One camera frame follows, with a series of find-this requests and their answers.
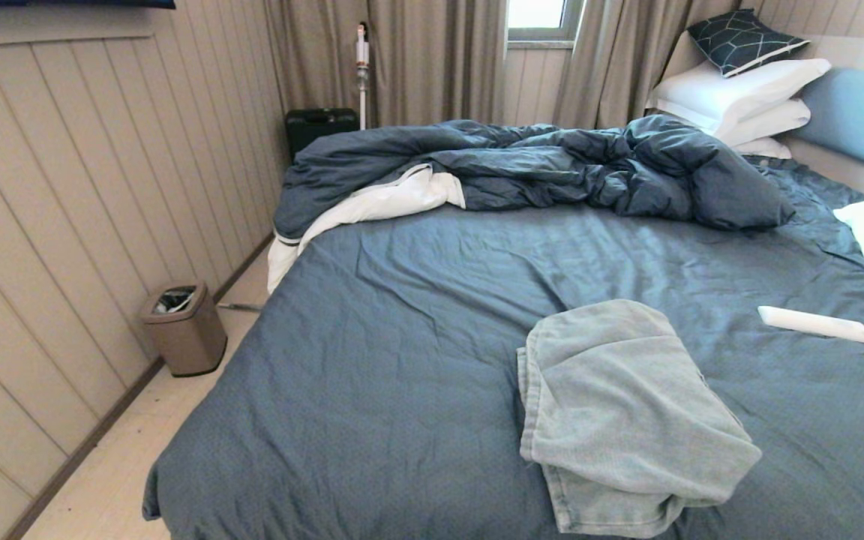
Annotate light blue denim shorts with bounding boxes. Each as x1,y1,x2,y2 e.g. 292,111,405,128
516,298,764,539

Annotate bed with blue sheet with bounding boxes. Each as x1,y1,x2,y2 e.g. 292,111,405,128
141,159,864,540

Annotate dark blue white-lined duvet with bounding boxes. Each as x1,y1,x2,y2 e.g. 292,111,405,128
267,115,799,295

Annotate black hard suitcase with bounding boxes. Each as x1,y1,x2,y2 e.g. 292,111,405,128
284,109,362,161

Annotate wide beige curtain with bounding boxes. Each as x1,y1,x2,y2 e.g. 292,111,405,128
263,0,509,128

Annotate white stick vacuum cleaner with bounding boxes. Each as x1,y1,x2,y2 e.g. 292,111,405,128
355,21,371,130

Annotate beige trash bin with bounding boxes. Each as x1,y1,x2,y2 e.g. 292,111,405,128
139,281,228,377

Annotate narrow beige curtain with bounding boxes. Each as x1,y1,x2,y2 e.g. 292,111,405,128
553,0,740,130

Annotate large white pillow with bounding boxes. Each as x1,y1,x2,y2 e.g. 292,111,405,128
649,58,833,136

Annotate small white pillow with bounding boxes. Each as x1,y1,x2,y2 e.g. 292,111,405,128
732,137,793,160

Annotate medium white pillow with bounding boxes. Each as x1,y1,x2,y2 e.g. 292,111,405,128
717,99,812,147

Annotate white remote control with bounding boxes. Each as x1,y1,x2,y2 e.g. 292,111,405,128
758,305,864,344

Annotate dark geometric patterned cushion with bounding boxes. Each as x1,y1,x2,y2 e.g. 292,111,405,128
685,7,812,78

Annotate light blue headboard pad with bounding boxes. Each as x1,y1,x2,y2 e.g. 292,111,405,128
796,67,864,181

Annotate window with grey frame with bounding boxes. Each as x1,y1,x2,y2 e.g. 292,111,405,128
507,0,584,42

